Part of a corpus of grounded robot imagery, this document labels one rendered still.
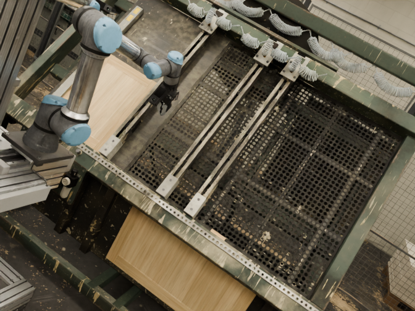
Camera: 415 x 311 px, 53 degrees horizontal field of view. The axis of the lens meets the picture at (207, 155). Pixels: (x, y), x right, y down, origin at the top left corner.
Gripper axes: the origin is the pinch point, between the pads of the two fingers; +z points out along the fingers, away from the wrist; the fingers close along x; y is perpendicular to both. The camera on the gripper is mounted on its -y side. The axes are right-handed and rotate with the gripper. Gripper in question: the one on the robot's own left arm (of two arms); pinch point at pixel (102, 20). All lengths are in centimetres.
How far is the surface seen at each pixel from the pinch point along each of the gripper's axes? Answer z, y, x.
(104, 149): 5, -30, 81
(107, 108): 11, -20, 54
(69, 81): 8.1, 7.6, 43.2
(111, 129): 10, -28, 66
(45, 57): 7.1, 28.5, 30.9
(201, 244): 7, -97, 118
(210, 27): 1, -67, -13
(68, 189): 11, -17, 107
